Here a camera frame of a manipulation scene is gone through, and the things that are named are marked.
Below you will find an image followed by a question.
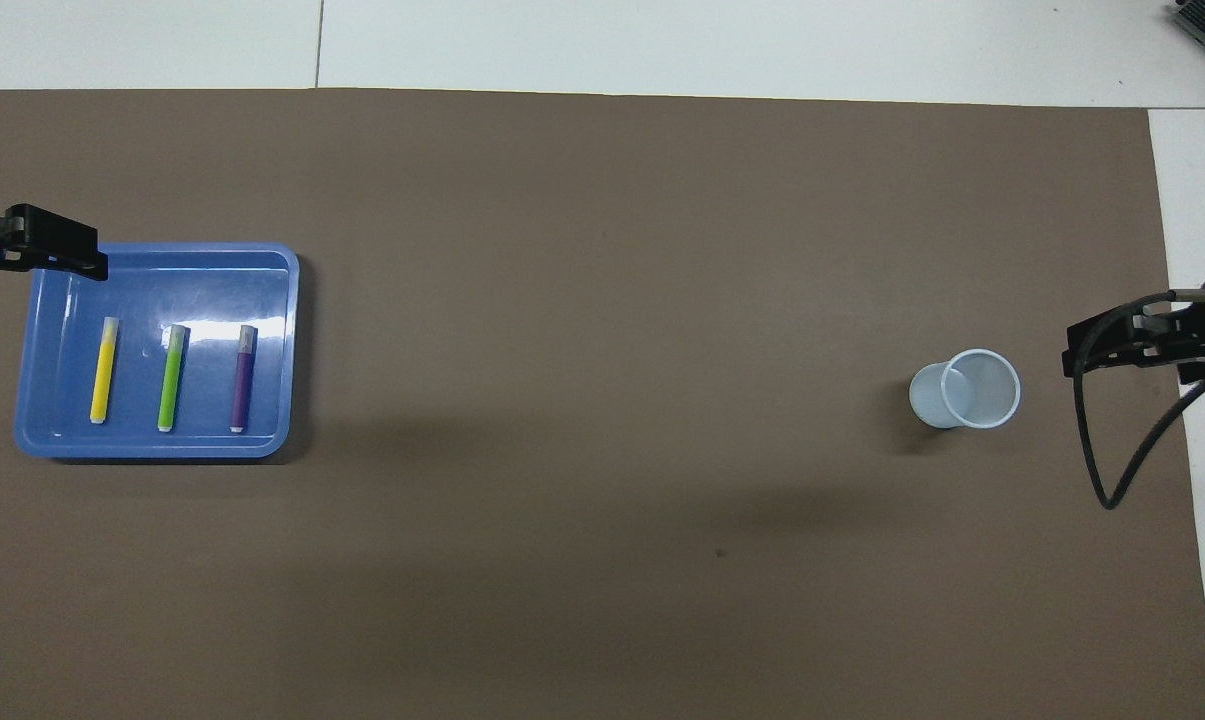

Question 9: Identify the green highlighter pen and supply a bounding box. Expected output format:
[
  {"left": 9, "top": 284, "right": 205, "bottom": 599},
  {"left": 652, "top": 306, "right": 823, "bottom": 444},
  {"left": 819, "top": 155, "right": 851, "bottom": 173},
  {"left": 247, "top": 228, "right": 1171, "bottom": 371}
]
[{"left": 157, "top": 324, "right": 192, "bottom": 433}]

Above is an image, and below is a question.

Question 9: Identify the blue plastic tray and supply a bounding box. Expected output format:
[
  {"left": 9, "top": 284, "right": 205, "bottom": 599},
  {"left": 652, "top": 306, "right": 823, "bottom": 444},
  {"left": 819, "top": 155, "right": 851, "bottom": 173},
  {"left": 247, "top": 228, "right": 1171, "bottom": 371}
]
[{"left": 14, "top": 242, "right": 301, "bottom": 460}]

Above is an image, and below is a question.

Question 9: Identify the translucent plastic cup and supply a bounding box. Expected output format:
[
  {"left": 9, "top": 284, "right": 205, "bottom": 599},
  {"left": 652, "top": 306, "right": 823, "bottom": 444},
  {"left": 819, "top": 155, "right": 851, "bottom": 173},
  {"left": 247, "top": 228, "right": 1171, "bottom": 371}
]
[{"left": 909, "top": 348, "right": 1022, "bottom": 431}]

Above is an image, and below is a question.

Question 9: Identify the purple highlighter pen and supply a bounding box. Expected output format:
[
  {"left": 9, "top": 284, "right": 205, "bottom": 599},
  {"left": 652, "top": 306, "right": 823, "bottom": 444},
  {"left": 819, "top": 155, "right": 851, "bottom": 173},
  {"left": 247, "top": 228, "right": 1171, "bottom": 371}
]
[{"left": 229, "top": 325, "right": 259, "bottom": 434}]

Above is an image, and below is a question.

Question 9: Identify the yellow highlighter pen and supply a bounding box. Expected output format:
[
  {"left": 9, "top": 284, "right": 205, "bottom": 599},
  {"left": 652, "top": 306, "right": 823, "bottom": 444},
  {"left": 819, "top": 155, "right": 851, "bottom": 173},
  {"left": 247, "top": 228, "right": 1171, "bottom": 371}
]
[{"left": 89, "top": 316, "right": 122, "bottom": 425}]

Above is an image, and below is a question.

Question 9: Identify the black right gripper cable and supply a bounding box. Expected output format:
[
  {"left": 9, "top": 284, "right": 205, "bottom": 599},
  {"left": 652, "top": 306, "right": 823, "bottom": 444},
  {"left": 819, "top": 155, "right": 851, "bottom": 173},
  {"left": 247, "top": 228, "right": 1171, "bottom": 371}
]
[{"left": 1072, "top": 288, "right": 1205, "bottom": 511}]

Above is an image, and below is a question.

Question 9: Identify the brown table mat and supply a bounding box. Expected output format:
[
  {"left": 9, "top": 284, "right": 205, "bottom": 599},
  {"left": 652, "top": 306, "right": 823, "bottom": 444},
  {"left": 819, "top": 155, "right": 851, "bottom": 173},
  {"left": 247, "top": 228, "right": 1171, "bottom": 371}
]
[{"left": 0, "top": 88, "right": 1205, "bottom": 720}]

